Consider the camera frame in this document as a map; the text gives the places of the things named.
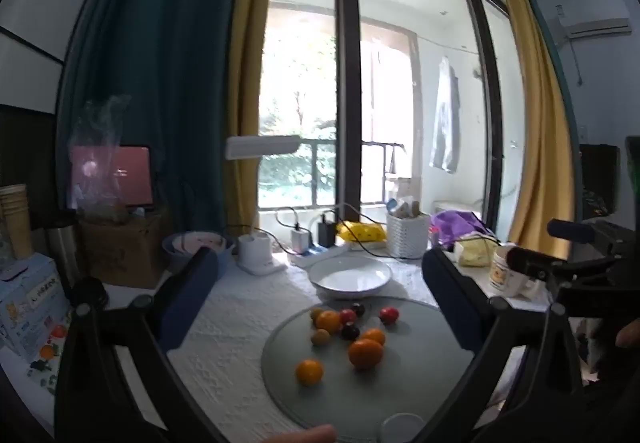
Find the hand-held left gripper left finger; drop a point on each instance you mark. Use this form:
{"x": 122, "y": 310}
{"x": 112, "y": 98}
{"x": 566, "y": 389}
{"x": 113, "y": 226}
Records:
{"x": 190, "y": 295}

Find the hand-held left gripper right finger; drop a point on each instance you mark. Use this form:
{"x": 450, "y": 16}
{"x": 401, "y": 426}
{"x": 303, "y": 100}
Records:
{"x": 450, "y": 303}

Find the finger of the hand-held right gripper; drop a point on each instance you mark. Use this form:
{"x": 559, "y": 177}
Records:
{"x": 530, "y": 262}
{"x": 570, "y": 230}

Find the round grey glass tray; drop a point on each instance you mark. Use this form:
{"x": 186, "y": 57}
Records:
{"x": 425, "y": 373}

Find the orange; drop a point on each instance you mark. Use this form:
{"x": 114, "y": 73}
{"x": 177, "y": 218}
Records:
{"x": 374, "y": 336}
{"x": 328, "y": 321}
{"x": 309, "y": 371}
{"x": 365, "y": 353}

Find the dark plum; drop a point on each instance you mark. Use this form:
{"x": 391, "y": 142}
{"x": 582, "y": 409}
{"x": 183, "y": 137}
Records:
{"x": 357, "y": 309}
{"x": 350, "y": 332}

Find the white plate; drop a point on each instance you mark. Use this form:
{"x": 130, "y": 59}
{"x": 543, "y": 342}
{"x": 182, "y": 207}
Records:
{"x": 350, "y": 278}

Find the person's right hand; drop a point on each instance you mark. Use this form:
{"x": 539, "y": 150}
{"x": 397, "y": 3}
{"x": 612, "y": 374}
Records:
{"x": 629, "y": 334}

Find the person's left hand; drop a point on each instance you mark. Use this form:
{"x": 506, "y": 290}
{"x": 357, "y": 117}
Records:
{"x": 305, "y": 435}

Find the white printed mug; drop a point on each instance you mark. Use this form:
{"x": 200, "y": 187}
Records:
{"x": 505, "y": 273}

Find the blue bowl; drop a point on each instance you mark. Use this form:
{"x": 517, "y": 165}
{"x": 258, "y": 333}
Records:
{"x": 172, "y": 253}

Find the white bowl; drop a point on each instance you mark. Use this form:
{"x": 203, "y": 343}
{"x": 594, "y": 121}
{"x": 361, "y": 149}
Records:
{"x": 195, "y": 240}

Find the yellow packet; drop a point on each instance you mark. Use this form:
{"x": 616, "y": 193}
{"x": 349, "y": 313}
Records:
{"x": 475, "y": 250}

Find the white textured tablecloth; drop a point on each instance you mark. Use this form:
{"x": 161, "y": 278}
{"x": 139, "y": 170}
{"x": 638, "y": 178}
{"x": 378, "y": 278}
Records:
{"x": 225, "y": 348}

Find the black rectangular object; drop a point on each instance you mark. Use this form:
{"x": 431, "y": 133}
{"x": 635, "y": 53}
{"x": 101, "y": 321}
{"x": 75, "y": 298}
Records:
{"x": 600, "y": 173}

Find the white woven basket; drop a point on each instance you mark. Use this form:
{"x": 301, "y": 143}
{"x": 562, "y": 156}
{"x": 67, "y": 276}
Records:
{"x": 407, "y": 238}

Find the purple cloth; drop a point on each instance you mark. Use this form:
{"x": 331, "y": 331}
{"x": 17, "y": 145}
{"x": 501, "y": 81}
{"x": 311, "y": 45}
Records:
{"x": 455, "y": 223}

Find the cardboard box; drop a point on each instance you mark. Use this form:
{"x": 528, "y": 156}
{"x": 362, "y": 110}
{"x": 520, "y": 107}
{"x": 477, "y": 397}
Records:
{"x": 125, "y": 248}

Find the green panel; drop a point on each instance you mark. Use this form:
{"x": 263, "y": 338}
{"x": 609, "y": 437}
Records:
{"x": 634, "y": 163}

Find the yellow curtain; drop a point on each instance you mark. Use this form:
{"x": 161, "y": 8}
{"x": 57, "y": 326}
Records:
{"x": 245, "y": 73}
{"x": 540, "y": 123}

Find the yellow snack bag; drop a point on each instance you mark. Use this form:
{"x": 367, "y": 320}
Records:
{"x": 362, "y": 232}

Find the blue bag roll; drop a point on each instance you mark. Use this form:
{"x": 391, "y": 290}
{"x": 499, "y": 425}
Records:
{"x": 392, "y": 204}

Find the white charger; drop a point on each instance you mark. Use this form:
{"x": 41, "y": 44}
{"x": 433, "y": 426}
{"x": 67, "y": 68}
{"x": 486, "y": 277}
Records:
{"x": 300, "y": 240}

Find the small brown fruit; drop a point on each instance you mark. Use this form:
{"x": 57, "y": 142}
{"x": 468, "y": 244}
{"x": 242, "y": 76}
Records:
{"x": 320, "y": 337}
{"x": 316, "y": 313}

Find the tablet with red screen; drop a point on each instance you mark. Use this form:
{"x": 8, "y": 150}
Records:
{"x": 132, "y": 178}

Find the white power strip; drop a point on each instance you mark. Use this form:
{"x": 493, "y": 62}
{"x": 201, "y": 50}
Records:
{"x": 320, "y": 257}

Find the dark metal flask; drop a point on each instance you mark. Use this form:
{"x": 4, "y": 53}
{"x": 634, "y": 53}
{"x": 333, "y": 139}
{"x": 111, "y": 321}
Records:
{"x": 60, "y": 248}

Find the black charger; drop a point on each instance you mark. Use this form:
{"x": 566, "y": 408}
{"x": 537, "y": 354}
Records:
{"x": 327, "y": 233}

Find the blue printed carton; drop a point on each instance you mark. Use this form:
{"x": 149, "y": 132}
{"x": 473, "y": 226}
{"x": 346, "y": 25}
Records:
{"x": 30, "y": 303}

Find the hanging white shirt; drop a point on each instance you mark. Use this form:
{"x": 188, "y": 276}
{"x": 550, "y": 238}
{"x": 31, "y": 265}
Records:
{"x": 445, "y": 123}

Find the white desk lamp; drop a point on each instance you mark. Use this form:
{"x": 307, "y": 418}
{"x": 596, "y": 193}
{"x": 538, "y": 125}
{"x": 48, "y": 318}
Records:
{"x": 260, "y": 147}

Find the balcony railing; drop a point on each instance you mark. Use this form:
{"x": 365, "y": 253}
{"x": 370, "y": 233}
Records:
{"x": 316, "y": 173}

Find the clear plastic bag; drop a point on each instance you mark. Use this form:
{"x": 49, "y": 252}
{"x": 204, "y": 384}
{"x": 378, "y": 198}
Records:
{"x": 97, "y": 133}

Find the stack of paper cups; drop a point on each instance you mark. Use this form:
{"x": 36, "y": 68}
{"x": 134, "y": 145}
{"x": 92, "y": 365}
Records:
{"x": 15, "y": 223}

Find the white air conditioner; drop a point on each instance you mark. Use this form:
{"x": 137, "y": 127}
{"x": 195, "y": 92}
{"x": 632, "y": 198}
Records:
{"x": 592, "y": 15}

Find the dark window frame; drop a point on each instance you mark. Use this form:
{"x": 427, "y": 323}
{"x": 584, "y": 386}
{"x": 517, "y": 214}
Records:
{"x": 347, "y": 73}

